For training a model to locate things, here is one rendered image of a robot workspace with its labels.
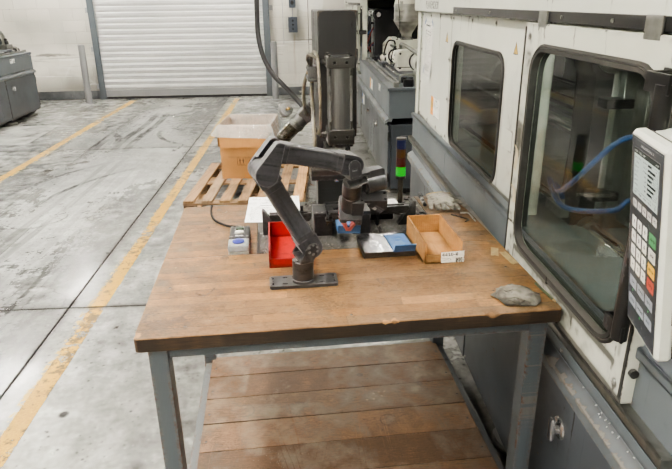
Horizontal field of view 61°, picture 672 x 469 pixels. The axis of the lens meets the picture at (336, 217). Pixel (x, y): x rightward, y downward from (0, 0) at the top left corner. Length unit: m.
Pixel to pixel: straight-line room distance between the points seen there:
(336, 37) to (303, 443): 1.40
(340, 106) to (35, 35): 10.46
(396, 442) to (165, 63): 9.89
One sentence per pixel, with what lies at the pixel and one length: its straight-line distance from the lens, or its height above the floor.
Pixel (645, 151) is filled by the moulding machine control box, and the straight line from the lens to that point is 1.11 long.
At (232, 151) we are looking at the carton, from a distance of 5.36.
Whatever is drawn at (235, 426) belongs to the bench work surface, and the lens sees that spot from 2.28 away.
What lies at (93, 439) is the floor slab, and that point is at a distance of 2.73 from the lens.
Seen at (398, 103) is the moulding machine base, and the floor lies 0.84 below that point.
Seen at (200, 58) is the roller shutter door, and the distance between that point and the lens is 11.27.
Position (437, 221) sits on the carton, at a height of 0.94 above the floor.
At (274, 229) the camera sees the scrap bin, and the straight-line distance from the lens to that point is 2.02.
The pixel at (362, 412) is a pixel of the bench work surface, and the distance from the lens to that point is 2.30.
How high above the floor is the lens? 1.68
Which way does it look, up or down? 21 degrees down
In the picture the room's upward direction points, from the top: 1 degrees counter-clockwise
